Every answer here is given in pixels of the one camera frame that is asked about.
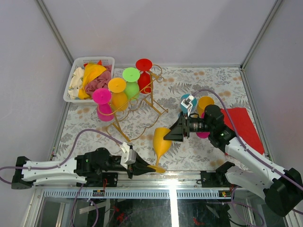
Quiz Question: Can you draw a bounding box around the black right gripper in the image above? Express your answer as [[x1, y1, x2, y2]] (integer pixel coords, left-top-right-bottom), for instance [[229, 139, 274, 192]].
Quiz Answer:
[[164, 112, 213, 142]]

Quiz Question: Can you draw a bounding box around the orange wine glass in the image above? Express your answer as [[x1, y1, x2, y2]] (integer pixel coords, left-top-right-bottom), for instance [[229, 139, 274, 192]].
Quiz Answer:
[[147, 127, 172, 174], [197, 96, 214, 116], [108, 78, 128, 111]]

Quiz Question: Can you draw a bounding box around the magenta wine glass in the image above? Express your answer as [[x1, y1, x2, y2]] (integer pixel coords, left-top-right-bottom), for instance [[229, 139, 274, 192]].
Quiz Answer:
[[196, 112, 210, 139], [92, 88, 114, 122]]

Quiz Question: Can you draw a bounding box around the blue wine glass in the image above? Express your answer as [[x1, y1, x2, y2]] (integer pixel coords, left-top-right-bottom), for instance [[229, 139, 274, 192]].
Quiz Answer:
[[178, 94, 197, 117]]

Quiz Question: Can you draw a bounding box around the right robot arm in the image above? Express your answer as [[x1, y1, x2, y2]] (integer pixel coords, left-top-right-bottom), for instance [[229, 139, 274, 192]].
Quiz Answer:
[[163, 105, 303, 217]]

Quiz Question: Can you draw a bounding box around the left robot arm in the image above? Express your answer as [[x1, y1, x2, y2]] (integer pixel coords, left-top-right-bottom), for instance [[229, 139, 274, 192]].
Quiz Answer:
[[11, 148, 156, 190]]

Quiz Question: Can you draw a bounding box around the red wine glass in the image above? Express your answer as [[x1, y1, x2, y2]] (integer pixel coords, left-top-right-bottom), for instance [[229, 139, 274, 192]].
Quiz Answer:
[[135, 59, 152, 94]]

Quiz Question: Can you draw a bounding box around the green wine glass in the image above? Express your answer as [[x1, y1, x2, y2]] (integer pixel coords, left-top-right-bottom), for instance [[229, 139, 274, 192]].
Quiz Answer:
[[122, 67, 140, 100]]

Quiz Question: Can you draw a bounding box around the red folded cloth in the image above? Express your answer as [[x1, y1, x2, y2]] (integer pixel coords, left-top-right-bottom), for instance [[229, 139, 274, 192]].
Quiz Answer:
[[228, 107, 265, 155]]

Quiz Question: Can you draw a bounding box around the floral tablecloth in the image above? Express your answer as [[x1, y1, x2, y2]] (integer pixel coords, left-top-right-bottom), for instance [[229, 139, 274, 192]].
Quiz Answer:
[[52, 67, 256, 164]]

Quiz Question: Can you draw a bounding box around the dusty pink cloth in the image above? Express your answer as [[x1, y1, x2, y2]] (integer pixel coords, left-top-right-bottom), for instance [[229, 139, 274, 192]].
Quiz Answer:
[[84, 65, 112, 96]]

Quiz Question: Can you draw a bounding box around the white plastic laundry basket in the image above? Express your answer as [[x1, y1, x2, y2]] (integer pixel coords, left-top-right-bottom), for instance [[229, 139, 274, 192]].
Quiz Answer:
[[63, 56, 115, 105]]

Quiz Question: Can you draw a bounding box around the yellow cloth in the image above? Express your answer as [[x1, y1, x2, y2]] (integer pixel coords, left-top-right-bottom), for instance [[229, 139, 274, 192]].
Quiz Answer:
[[78, 63, 107, 100]]

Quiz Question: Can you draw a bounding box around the cream floral cloth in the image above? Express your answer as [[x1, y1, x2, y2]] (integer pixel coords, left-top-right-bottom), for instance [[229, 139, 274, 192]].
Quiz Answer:
[[68, 67, 85, 99]]

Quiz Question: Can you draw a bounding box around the gold wire glass rack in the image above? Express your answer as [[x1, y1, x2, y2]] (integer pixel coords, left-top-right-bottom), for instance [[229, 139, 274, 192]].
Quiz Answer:
[[106, 64, 168, 142]]

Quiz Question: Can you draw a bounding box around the aluminium mounting rail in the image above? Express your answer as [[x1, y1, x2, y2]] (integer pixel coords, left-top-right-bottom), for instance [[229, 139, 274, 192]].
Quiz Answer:
[[41, 171, 234, 199]]

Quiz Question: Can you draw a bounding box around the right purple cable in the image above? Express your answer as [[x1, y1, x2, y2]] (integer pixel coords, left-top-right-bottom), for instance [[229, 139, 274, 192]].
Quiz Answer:
[[191, 89, 303, 216]]

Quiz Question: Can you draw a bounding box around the purple cable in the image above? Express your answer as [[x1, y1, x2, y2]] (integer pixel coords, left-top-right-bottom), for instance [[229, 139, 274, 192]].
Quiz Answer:
[[0, 129, 124, 185], [191, 89, 303, 216]]

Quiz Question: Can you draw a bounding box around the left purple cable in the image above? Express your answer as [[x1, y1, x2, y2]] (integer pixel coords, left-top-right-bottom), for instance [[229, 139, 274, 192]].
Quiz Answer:
[[0, 129, 124, 185]]

